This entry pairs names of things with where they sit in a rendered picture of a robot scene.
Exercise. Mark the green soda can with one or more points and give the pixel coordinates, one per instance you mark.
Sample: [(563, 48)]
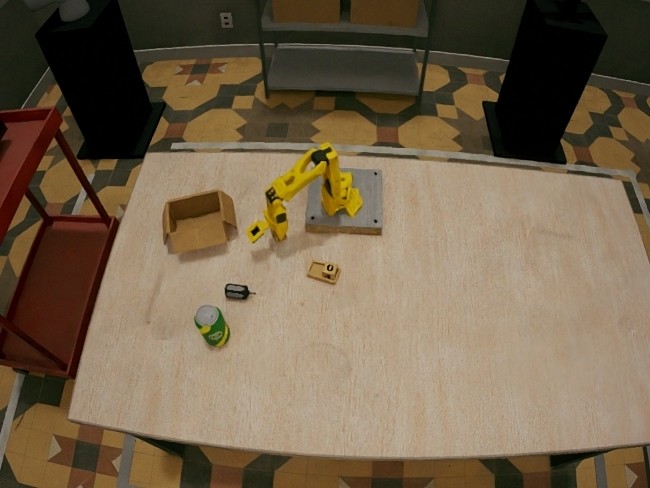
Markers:
[(212, 325)]

